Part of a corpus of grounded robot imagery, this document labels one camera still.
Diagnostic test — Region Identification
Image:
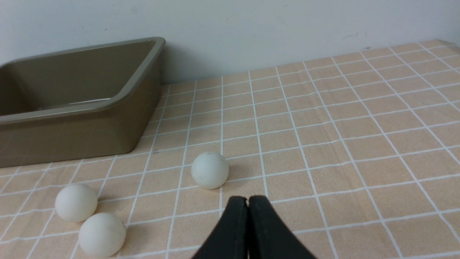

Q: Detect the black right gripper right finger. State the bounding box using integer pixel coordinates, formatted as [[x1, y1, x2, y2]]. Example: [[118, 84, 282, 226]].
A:
[[248, 196, 316, 259]]

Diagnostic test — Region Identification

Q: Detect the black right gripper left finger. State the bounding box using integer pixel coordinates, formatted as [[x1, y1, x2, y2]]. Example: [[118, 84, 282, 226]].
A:
[[193, 196, 248, 259]]

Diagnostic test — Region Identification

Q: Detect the white ball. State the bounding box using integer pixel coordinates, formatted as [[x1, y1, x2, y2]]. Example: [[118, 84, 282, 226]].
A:
[[55, 184, 98, 223], [191, 151, 229, 190], [78, 213, 127, 259]]

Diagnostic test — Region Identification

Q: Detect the olive green plastic bin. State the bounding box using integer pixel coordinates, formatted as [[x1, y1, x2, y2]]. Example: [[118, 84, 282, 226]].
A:
[[0, 37, 166, 168]]

